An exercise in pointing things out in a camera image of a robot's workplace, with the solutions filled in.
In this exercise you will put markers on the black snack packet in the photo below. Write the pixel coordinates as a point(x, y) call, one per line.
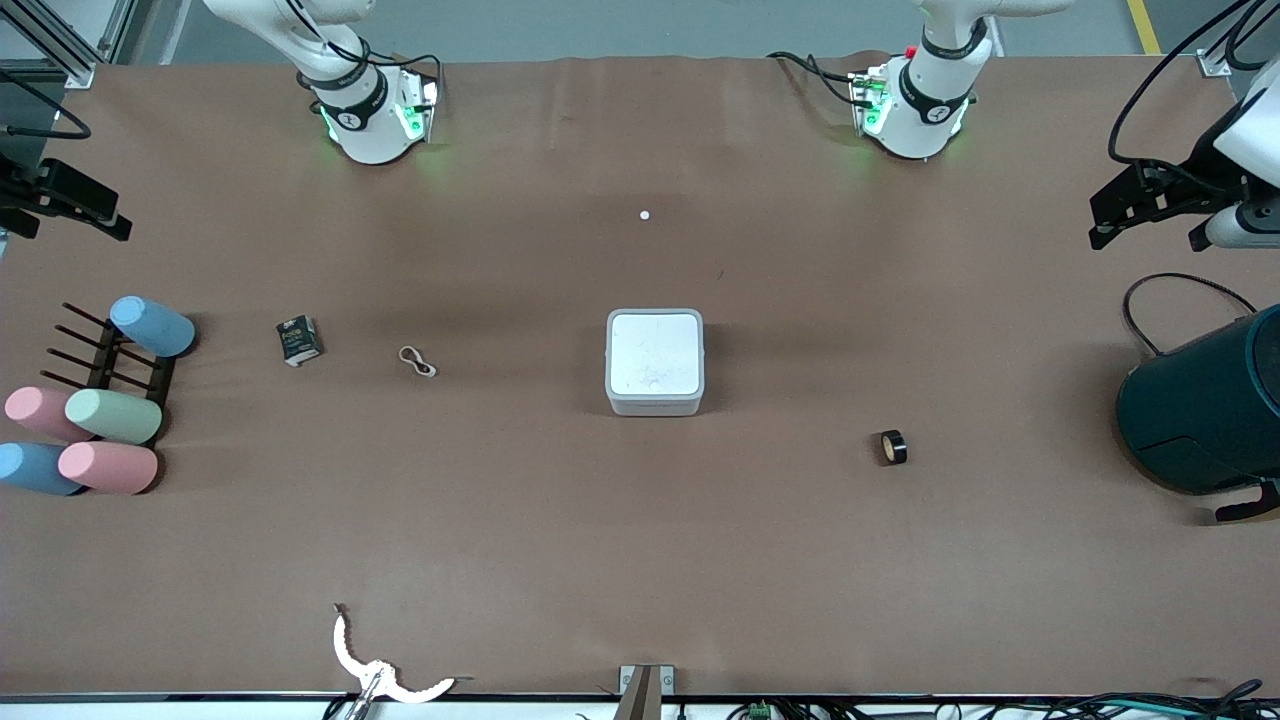
point(298, 340)

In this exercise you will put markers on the black tape roll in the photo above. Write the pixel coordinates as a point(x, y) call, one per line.
point(894, 448)

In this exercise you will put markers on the white rubber band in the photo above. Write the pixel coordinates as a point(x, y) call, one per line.
point(418, 364)

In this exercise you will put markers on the white square lidded bin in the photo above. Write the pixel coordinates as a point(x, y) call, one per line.
point(655, 362)

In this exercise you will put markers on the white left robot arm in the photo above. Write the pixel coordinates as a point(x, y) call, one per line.
point(925, 100)

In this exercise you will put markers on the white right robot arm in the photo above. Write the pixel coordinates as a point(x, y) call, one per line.
point(365, 115)

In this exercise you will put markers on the blue cup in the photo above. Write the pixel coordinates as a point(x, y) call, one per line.
point(35, 468)
point(152, 326)

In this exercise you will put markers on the black cup rack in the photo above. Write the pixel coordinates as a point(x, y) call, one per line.
point(103, 355)

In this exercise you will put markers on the dark teal cylindrical device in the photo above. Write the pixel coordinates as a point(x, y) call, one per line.
point(1210, 410)

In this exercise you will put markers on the pink cup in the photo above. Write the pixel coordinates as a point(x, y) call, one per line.
point(38, 412)
point(108, 467)

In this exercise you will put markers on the green cup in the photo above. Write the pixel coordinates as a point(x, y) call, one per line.
point(112, 416)

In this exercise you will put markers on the black device stand foot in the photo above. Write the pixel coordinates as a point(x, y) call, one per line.
point(1250, 508)

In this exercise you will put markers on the white toothed curved tool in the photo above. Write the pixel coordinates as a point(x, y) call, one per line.
point(345, 650)

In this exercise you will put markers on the brown table cover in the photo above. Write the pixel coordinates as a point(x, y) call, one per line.
point(640, 560)

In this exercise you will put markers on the aluminium frame profile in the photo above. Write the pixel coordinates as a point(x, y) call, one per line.
point(1215, 62)
point(55, 45)

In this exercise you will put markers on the metal arm base bracket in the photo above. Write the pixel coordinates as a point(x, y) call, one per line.
point(418, 110)
point(868, 100)

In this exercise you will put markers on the metal table edge bracket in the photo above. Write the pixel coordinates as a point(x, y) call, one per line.
point(645, 685)

